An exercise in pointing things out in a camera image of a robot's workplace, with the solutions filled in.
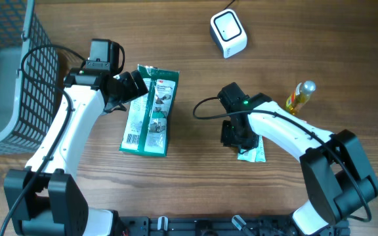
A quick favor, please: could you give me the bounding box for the green 3M gloves packet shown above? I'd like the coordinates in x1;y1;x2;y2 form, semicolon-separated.
119;65;180;157

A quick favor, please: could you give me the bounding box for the yellow oil bottle silver cap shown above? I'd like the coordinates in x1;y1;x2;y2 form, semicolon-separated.
285;81;316;115

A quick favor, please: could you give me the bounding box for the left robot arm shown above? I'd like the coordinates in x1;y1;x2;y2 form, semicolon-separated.
0;39;148;235

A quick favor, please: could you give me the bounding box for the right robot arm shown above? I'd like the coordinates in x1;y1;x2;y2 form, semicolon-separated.
217;83;378;235

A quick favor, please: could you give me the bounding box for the white barcode scanner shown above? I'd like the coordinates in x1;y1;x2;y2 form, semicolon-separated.
209;9;247;58

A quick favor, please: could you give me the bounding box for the dark grey mesh basket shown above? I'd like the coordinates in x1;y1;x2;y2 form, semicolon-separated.
0;1;59;155

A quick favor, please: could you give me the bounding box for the black left camera cable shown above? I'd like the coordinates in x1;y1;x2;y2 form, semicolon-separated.
0;44;88;236

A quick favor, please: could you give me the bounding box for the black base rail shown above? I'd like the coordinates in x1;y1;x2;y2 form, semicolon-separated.
110;214;350;236

